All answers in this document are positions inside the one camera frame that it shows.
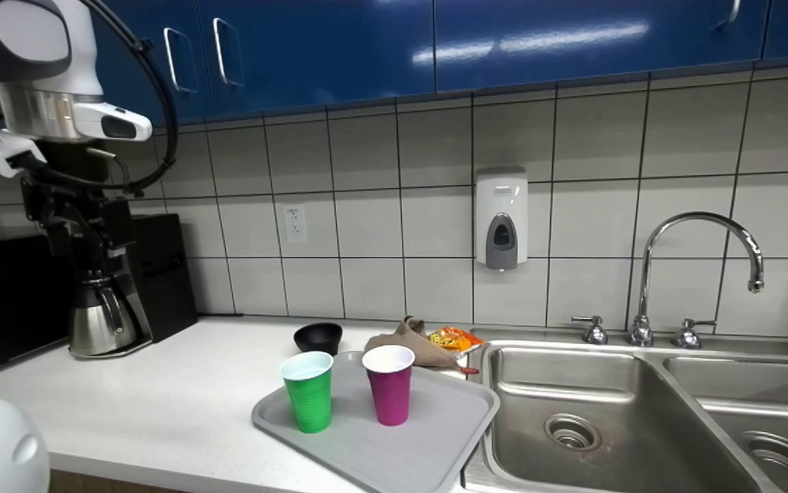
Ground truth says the green plastic cup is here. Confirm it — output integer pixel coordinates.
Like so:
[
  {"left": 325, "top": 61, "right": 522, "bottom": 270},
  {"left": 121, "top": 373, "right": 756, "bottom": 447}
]
[{"left": 280, "top": 347, "right": 337, "bottom": 435}]

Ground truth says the chrome tap handle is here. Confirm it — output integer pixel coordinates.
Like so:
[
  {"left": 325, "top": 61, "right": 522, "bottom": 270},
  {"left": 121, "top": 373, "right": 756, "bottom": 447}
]
[
  {"left": 672, "top": 315, "right": 719, "bottom": 351},
  {"left": 568, "top": 315, "right": 611, "bottom": 347}
]

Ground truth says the stainless steel double sink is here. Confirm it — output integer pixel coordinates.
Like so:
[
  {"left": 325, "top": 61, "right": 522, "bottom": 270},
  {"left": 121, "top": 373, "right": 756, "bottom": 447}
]
[{"left": 460, "top": 336, "right": 788, "bottom": 493}]

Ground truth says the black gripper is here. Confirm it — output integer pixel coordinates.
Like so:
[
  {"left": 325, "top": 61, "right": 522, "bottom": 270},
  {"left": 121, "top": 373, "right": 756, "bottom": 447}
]
[{"left": 13, "top": 139, "right": 136, "bottom": 251}]

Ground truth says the black coffee maker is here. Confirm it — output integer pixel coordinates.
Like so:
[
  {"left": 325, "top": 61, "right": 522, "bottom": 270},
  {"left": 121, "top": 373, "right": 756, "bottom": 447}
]
[{"left": 46, "top": 211, "right": 200, "bottom": 361}]

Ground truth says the black bowl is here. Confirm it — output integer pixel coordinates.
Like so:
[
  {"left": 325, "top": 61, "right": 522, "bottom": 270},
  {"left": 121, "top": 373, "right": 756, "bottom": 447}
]
[{"left": 292, "top": 319, "right": 344, "bottom": 358}]

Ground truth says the orange Cheetos snack bag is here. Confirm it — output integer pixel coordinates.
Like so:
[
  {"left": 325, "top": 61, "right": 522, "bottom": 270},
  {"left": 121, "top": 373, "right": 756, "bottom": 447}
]
[{"left": 428, "top": 322, "right": 486, "bottom": 377}]

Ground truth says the purple plastic cup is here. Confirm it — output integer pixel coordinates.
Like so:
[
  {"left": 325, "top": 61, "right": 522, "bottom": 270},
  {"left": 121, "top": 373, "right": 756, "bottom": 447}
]
[{"left": 359, "top": 343, "right": 418, "bottom": 429}]

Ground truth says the chrome gooseneck faucet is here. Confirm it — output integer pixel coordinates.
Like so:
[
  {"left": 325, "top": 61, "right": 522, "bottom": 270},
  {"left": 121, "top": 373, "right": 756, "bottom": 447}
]
[{"left": 626, "top": 211, "right": 770, "bottom": 347}]

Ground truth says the white wall outlet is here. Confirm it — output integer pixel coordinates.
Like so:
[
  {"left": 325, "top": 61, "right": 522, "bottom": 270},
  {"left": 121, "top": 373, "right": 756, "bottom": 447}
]
[{"left": 280, "top": 199, "right": 309, "bottom": 247}]

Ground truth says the white wall soap dispenser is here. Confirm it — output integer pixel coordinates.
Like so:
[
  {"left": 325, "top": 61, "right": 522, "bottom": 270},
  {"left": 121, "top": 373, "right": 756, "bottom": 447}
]
[{"left": 473, "top": 167, "right": 532, "bottom": 270}]

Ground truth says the grey plastic tray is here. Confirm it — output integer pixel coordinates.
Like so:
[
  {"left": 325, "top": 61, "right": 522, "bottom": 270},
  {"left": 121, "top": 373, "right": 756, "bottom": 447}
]
[{"left": 248, "top": 351, "right": 503, "bottom": 493}]

